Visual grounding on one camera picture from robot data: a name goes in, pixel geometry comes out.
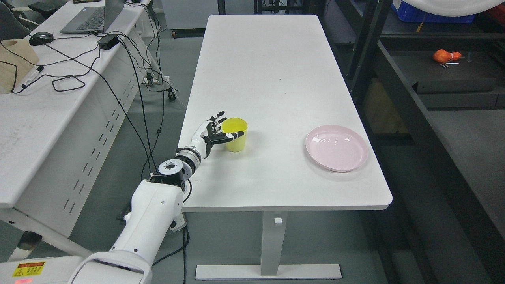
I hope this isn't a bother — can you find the pink plastic plate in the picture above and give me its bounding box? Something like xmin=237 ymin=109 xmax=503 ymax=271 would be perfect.
xmin=305 ymin=125 xmax=368 ymax=172

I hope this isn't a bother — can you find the white standing desk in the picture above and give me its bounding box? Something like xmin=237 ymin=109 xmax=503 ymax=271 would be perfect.
xmin=179 ymin=15 xmax=393 ymax=283

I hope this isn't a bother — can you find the black office chair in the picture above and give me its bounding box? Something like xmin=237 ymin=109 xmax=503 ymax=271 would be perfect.
xmin=0 ymin=0 xmax=62 ymax=40

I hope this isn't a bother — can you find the blue plastic crate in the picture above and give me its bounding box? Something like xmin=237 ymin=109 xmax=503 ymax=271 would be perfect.
xmin=390 ymin=0 xmax=475 ymax=24

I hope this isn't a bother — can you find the black cable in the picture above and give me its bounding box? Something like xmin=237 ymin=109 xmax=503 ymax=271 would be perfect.
xmin=12 ymin=32 xmax=166 ymax=178

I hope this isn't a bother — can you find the white power strip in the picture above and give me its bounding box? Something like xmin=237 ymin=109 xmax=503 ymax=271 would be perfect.
xmin=170 ymin=213 xmax=187 ymax=232

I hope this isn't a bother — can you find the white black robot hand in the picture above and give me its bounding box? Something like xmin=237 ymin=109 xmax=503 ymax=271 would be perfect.
xmin=185 ymin=111 xmax=245 ymax=159

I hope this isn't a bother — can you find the black power adapter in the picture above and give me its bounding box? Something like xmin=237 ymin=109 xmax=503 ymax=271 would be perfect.
xmin=98 ymin=34 xmax=119 ymax=50

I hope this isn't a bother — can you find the black white marker pen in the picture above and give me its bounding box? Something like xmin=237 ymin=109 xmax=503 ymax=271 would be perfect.
xmin=21 ymin=66 xmax=45 ymax=88

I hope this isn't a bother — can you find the white side desk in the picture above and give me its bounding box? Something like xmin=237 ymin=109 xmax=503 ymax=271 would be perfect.
xmin=0 ymin=0 xmax=154 ymax=257

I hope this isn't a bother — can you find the black computer mouse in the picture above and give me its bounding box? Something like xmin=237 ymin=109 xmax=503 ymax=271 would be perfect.
xmin=28 ymin=31 xmax=55 ymax=46

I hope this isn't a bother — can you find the black metal shelf rack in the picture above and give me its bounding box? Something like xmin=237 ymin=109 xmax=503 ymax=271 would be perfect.
xmin=310 ymin=0 xmax=504 ymax=284

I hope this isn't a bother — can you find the orange toy object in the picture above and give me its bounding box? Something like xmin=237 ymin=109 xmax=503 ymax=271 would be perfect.
xmin=432 ymin=49 xmax=462 ymax=64

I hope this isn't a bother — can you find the grey laptop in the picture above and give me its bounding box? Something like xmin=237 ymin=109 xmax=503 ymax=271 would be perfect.
xmin=60 ymin=0 xmax=124 ymax=34

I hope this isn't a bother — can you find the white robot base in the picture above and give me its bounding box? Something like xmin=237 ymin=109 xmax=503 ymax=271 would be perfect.
xmin=0 ymin=256 xmax=84 ymax=284

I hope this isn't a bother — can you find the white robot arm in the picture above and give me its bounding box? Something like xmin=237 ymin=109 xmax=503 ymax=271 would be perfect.
xmin=68 ymin=144 xmax=207 ymax=284

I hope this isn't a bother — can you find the yellow plastic cup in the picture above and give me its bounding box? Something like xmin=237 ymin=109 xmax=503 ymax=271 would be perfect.
xmin=221 ymin=118 xmax=248 ymax=153

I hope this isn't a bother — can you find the wooden box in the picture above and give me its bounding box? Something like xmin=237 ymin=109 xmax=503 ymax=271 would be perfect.
xmin=0 ymin=39 xmax=39 ymax=95

